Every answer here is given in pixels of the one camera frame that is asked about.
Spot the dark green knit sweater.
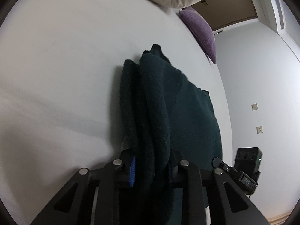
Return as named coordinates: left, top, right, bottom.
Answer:
left=119, top=44, right=222, bottom=224

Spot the purple cushion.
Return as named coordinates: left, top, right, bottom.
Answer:
left=178, top=7, right=217, bottom=64

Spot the brown wooden door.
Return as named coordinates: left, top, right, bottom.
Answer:
left=192, top=0, right=258, bottom=31

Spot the black camera box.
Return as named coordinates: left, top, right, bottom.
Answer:
left=233, top=147, right=262, bottom=182

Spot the lower wall socket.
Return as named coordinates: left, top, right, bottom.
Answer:
left=256, top=126, right=263, bottom=134

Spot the wall socket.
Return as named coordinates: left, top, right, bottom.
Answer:
left=251, top=104, right=258, bottom=111
left=256, top=126, right=263, bottom=134

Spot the upper wall socket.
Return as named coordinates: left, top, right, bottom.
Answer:
left=251, top=104, right=258, bottom=111

